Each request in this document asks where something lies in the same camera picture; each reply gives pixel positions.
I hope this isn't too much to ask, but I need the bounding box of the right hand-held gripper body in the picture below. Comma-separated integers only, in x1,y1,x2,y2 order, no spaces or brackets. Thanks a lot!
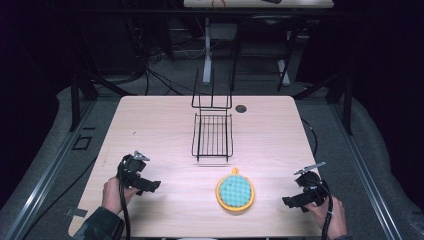
293,161,332,208

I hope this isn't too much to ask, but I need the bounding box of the left hand-held gripper cable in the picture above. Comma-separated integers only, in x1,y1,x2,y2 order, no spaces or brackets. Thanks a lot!
117,178,132,240

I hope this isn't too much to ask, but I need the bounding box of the black cable beside table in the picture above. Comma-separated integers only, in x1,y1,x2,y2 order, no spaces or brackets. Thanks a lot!
300,117,319,158

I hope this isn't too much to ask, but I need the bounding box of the black metal stand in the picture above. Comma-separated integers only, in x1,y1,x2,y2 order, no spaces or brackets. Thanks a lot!
67,71,138,133
292,70,355,136

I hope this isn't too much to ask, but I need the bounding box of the hand-held gripper cable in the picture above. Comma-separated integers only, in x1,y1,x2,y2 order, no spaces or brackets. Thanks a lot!
309,178,335,240
117,178,132,240

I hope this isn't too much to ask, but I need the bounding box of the right hand-held gripper cable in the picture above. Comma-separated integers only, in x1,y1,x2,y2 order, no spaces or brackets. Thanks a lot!
309,178,335,240

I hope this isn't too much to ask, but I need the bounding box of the person's right hand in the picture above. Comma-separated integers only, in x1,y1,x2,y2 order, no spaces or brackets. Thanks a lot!
304,196,348,240

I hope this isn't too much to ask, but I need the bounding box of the person's left hand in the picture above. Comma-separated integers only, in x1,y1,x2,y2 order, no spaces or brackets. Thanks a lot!
101,176,140,216

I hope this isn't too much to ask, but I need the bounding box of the grey tape strip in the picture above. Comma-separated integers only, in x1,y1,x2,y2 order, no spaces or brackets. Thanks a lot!
64,207,89,218

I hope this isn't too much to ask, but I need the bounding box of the black wire rack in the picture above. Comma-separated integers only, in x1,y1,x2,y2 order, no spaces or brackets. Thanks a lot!
191,67,234,163

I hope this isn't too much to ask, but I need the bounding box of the metal floor rail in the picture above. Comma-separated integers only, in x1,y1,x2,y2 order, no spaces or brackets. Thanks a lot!
328,102,404,240
2,99,98,240

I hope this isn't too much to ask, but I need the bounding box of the white table leg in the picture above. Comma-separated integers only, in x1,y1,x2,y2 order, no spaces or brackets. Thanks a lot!
202,17,214,84

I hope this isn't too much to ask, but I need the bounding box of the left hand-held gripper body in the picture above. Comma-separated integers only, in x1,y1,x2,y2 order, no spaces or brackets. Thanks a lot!
116,150,151,188

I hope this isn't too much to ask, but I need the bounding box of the black chair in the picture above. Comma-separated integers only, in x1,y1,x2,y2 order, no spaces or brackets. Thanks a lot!
230,14,302,93

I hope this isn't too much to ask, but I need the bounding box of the round orange teal sponge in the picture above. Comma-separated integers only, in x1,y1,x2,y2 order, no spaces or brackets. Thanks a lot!
215,167,256,213

